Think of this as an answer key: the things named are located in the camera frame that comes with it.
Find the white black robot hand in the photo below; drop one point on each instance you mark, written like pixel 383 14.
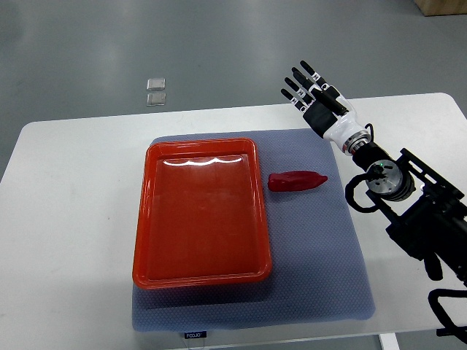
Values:
pixel 330 115

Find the red pepper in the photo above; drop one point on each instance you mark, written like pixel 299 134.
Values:
pixel 295 181

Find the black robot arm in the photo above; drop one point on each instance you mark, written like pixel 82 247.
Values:
pixel 407 193

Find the red plastic tray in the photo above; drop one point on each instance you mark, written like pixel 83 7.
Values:
pixel 202 217

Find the cardboard box corner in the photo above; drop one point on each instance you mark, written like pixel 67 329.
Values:
pixel 441 7

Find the upper floor socket plate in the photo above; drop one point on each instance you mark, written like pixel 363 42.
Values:
pixel 156 84

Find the blue grey mesh mat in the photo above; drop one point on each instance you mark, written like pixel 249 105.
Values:
pixel 318 272

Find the white table leg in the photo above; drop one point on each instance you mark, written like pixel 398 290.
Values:
pixel 388 341

